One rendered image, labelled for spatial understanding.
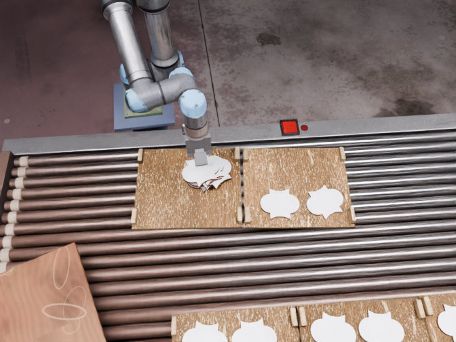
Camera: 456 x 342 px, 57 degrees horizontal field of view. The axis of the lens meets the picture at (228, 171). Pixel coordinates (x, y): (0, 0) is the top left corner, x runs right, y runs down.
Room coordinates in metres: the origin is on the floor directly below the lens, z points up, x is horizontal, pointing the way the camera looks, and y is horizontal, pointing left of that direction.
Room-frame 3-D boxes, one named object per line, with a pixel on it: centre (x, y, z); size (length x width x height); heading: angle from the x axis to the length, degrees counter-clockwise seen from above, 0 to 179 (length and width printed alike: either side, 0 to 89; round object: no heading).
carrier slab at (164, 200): (0.77, 0.15, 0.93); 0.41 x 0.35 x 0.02; 91
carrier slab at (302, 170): (0.77, -0.27, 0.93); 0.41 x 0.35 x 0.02; 90
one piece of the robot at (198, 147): (0.78, 0.10, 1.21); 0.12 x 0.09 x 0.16; 11
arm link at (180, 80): (0.89, 0.15, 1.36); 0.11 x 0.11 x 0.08; 20
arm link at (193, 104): (0.80, 0.10, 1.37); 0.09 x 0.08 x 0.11; 20
